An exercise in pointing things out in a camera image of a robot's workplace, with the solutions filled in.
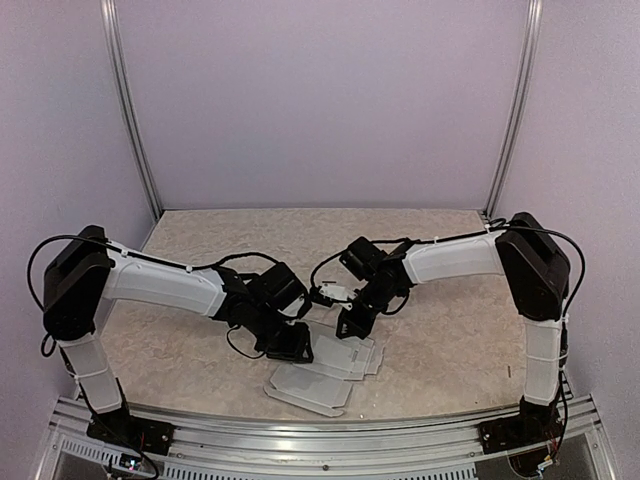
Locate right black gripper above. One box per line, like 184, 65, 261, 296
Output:
337, 280, 399, 338

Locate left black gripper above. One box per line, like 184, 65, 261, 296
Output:
248, 304, 315, 364

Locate white paper box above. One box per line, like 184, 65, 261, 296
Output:
264, 322, 384, 418

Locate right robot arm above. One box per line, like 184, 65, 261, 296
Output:
336, 212, 571, 444

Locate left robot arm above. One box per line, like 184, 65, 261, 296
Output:
38, 225, 313, 445

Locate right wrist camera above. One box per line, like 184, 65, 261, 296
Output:
310, 282, 356, 307

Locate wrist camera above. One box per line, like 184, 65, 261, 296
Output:
310, 282, 356, 307
278, 293, 312, 321

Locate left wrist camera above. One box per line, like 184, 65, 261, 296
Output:
278, 293, 312, 321

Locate front aluminium rail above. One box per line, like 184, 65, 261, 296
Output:
31, 396, 622, 479

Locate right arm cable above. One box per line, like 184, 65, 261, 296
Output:
309, 218, 587, 326

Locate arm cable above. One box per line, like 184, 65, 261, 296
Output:
309, 218, 587, 326
25, 234, 281, 359

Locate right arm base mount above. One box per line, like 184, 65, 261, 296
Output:
478, 415, 563, 455

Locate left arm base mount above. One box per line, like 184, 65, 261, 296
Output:
87, 416, 175, 456

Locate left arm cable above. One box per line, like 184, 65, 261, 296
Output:
25, 234, 281, 359

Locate right aluminium frame post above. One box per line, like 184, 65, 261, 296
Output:
482, 0, 544, 219

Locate aluminium frame post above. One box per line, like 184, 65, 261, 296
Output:
482, 0, 544, 219
100, 0, 164, 223

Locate left aluminium frame post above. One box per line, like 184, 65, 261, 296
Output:
100, 0, 164, 223

